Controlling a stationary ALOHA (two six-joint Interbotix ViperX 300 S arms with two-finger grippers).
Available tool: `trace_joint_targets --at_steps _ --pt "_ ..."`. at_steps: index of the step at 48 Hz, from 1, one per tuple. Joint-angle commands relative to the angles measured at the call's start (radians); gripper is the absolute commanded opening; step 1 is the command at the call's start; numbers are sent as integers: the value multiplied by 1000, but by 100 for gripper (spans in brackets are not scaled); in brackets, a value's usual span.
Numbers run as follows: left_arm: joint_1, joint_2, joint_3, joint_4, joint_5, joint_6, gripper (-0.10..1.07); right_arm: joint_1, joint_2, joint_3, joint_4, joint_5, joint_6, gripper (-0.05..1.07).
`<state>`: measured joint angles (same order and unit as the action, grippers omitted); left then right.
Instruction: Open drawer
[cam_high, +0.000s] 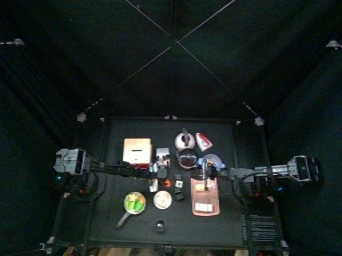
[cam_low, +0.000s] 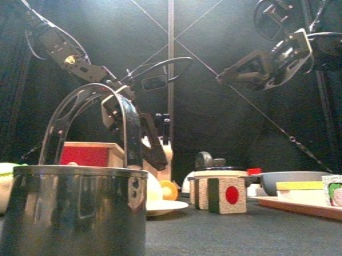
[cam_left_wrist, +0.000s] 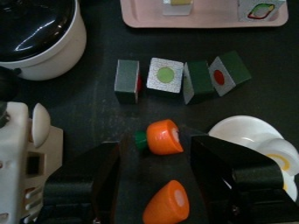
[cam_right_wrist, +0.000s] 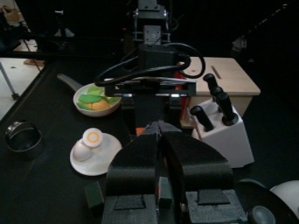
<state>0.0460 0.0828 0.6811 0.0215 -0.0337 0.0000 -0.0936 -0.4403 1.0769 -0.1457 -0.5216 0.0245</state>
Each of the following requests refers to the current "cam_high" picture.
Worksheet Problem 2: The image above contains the silver toy kettle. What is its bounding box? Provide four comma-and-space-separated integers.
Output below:
173, 127, 197, 151

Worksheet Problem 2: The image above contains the blue toy plate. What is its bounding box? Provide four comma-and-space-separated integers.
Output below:
197, 153, 227, 171

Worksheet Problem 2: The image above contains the red white toy carton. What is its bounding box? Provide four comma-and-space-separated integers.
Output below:
195, 132, 215, 152

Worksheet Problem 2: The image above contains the beige round plate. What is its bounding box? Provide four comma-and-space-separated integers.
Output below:
152, 190, 173, 211

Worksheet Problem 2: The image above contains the white toy utensil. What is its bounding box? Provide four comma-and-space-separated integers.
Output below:
148, 178, 160, 194

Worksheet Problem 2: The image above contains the toy frying pan with food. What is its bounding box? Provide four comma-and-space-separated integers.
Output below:
115, 191, 148, 229

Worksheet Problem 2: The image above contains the white toy food block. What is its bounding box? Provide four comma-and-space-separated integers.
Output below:
193, 202, 215, 213

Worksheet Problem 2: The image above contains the pink toy cutting board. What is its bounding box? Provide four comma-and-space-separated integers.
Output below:
189, 177, 221, 218

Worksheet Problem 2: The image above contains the small black cup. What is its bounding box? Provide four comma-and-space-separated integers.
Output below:
153, 219, 168, 234

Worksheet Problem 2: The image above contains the black toy with green label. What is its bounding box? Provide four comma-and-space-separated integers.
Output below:
172, 173, 185, 201

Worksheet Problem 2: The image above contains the dark toy pot with lid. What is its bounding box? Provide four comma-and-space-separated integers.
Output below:
176, 148, 200, 170

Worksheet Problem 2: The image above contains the silver toy toaster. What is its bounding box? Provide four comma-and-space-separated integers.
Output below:
155, 147, 172, 167

